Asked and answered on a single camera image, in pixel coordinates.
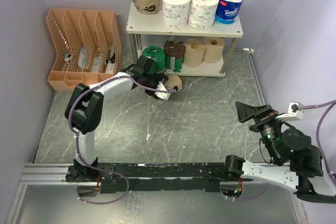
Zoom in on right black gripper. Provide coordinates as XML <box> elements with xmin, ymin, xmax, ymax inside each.
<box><xmin>235</xmin><ymin>101</ymin><xmax>288</xmax><ymax>163</ymax></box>

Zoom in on green brown roll orange label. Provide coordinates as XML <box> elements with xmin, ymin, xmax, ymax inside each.
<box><xmin>142</xmin><ymin>45</ymin><xmax>166</xmax><ymax>74</ymax></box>

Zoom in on beige toilet roll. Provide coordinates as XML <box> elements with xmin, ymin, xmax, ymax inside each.
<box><xmin>203</xmin><ymin>37</ymin><xmax>225</xmax><ymax>63</ymax></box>
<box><xmin>183</xmin><ymin>38</ymin><xmax>205</xmax><ymax>68</ymax></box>

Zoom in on white floral toilet roll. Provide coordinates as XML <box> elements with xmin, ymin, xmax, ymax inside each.
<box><xmin>162</xmin><ymin>0</ymin><xmax>191</xmax><ymax>29</ymax></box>

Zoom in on blue white roll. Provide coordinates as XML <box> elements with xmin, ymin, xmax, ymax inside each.
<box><xmin>215</xmin><ymin>0</ymin><xmax>243</xmax><ymax>25</ymax></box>

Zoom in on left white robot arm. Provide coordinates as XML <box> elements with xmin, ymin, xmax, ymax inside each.
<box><xmin>65</xmin><ymin>56</ymin><xmax>175</xmax><ymax>182</ymax></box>

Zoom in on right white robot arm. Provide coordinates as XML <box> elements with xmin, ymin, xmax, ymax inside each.
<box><xmin>220</xmin><ymin>102</ymin><xmax>335</xmax><ymax>204</ymax></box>

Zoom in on white two-tier shelf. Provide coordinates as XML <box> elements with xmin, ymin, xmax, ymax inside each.
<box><xmin>126</xmin><ymin>3</ymin><xmax>243</xmax><ymax>78</ymax></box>

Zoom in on papers in organizer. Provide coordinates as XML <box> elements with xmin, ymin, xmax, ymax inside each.
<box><xmin>62</xmin><ymin>45</ymin><xmax>116</xmax><ymax>73</ymax></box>

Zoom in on orange plastic file organizer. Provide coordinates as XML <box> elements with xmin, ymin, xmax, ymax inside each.
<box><xmin>46</xmin><ymin>8</ymin><xmax>123</xmax><ymax>91</ymax></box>

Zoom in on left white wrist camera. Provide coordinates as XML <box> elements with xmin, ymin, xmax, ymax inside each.
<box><xmin>154</xmin><ymin>82</ymin><xmax>175</xmax><ymax>100</ymax></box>

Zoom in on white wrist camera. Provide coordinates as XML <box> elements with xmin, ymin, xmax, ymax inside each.
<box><xmin>276</xmin><ymin>102</ymin><xmax>304</xmax><ymax>122</ymax></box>
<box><xmin>154</xmin><ymin>82</ymin><xmax>175</xmax><ymax>100</ymax></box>

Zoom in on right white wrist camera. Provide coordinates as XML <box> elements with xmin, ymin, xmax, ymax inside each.
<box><xmin>276</xmin><ymin>102</ymin><xmax>304</xmax><ymax>122</ymax></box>

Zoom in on white corner bracket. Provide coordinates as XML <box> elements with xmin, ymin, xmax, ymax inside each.
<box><xmin>243</xmin><ymin>48</ymin><xmax>255</xmax><ymax>55</ymax></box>

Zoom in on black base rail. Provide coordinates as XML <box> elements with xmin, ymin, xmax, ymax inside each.
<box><xmin>65</xmin><ymin>163</ymin><xmax>240</xmax><ymax>194</ymax></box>

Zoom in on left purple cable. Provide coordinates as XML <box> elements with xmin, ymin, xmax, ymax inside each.
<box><xmin>67</xmin><ymin>76</ymin><xmax>177</xmax><ymax>205</ymax></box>

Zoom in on aluminium frame rail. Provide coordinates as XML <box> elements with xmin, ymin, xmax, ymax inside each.
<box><xmin>6</xmin><ymin>164</ymin><xmax>307</xmax><ymax>223</ymax></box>

